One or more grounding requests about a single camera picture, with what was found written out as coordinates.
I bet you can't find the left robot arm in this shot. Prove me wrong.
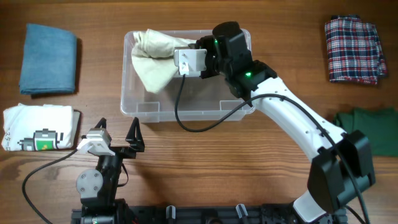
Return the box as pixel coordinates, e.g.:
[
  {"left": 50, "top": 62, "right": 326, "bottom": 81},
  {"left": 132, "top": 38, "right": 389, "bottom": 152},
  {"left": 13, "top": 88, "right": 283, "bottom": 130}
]
[{"left": 71, "top": 118, "right": 145, "bottom": 224}]

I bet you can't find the clear plastic storage bin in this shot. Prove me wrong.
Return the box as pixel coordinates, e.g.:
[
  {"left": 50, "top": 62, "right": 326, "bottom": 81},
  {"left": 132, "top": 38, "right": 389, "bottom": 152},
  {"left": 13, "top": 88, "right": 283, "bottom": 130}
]
[{"left": 120, "top": 31, "right": 244, "bottom": 123}]

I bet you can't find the black camera cable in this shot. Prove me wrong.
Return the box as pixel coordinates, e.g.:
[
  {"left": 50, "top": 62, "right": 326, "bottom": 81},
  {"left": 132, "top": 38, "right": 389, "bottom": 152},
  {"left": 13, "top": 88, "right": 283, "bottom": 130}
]
[
  {"left": 21, "top": 148, "right": 79, "bottom": 224},
  {"left": 174, "top": 73, "right": 371, "bottom": 224}
]

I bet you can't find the right black camera cable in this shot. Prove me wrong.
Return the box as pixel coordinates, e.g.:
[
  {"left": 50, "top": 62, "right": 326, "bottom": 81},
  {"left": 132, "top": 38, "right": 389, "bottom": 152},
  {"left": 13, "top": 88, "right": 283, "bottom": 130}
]
[{"left": 174, "top": 73, "right": 371, "bottom": 224}]

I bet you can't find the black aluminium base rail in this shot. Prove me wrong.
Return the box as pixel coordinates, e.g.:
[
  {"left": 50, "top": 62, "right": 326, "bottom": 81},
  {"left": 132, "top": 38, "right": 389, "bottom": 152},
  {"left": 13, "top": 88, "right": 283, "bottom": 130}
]
[{"left": 70, "top": 203, "right": 348, "bottom": 224}]

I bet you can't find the beige cloth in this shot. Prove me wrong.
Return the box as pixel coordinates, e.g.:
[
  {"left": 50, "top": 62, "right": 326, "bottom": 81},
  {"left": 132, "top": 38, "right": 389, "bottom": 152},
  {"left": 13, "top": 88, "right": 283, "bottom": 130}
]
[{"left": 131, "top": 29, "right": 196, "bottom": 94}]

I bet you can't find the folded blue cloth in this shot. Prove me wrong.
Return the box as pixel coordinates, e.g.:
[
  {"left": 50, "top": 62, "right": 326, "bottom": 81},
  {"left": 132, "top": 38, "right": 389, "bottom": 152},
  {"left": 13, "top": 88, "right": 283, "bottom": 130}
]
[{"left": 19, "top": 24, "right": 77, "bottom": 95}]

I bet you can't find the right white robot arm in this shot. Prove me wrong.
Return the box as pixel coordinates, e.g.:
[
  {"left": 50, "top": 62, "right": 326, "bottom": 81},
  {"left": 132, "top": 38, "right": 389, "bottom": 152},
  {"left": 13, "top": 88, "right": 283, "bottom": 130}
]
[{"left": 174, "top": 21, "right": 376, "bottom": 223}]

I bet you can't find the folded white printed t-shirt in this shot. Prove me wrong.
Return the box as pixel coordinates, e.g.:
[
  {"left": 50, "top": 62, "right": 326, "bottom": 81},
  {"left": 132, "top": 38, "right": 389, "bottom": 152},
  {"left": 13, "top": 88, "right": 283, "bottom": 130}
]
[{"left": 1, "top": 103, "right": 81, "bottom": 151}]

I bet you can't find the left black camera cable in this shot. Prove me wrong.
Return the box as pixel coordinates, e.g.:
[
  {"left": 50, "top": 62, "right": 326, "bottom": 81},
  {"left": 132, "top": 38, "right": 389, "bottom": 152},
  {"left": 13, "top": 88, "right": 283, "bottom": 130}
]
[{"left": 21, "top": 148, "right": 79, "bottom": 224}]

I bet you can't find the dark green cloth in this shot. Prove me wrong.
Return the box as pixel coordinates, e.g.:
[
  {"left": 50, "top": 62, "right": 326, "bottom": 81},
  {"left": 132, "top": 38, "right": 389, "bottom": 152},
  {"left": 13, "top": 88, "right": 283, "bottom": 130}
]
[{"left": 333, "top": 108, "right": 397, "bottom": 157}]

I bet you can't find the red plaid cloth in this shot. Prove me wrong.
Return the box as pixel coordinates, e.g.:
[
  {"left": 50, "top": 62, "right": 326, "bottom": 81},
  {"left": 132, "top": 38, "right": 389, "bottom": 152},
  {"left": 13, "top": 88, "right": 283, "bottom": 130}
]
[{"left": 325, "top": 14, "right": 388, "bottom": 85}]

